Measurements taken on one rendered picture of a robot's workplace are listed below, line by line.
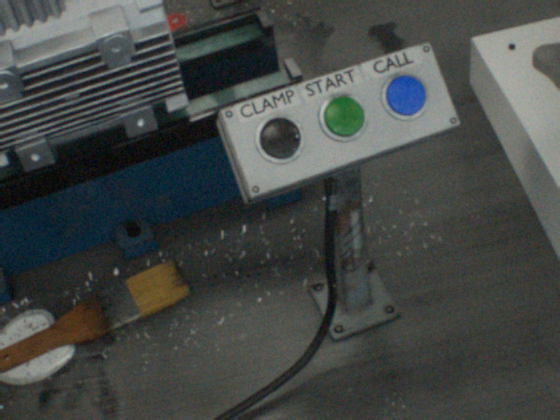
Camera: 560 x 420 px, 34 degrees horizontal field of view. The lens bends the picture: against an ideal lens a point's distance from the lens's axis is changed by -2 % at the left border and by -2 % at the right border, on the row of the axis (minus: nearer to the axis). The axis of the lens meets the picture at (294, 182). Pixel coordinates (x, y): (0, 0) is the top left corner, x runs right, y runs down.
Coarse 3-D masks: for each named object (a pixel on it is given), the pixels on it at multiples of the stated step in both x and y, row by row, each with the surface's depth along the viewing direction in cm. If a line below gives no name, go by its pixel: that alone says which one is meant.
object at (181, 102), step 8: (136, 0) 78; (144, 0) 78; (152, 0) 78; (160, 0) 78; (144, 8) 78; (152, 8) 79; (184, 96) 87; (168, 104) 87; (176, 104) 87; (184, 104) 87; (168, 112) 87; (8, 152) 86; (0, 160) 84; (8, 160) 84; (0, 168) 85
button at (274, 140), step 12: (276, 120) 66; (288, 120) 66; (264, 132) 66; (276, 132) 66; (288, 132) 66; (264, 144) 66; (276, 144) 66; (288, 144) 66; (276, 156) 66; (288, 156) 66
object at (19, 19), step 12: (0, 0) 75; (12, 0) 76; (24, 0) 76; (36, 0) 76; (48, 0) 77; (60, 0) 78; (0, 12) 76; (12, 12) 76; (24, 12) 77; (36, 12) 77; (48, 12) 78; (60, 12) 78; (0, 24) 77; (12, 24) 77; (24, 24) 78
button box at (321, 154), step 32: (384, 64) 69; (416, 64) 69; (288, 96) 67; (320, 96) 68; (352, 96) 68; (384, 96) 68; (448, 96) 69; (224, 128) 67; (256, 128) 67; (320, 128) 67; (384, 128) 68; (416, 128) 68; (448, 128) 69; (256, 160) 67; (288, 160) 67; (320, 160) 67; (352, 160) 67; (256, 192) 66
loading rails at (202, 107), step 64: (192, 64) 98; (256, 64) 101; (192, 128) 90; (0, 192) 87; (64, 192) 90; (128, 192) 93; (192, 192) 96; (0, 256) 93; (64, 256) 96; (128, 256) 94
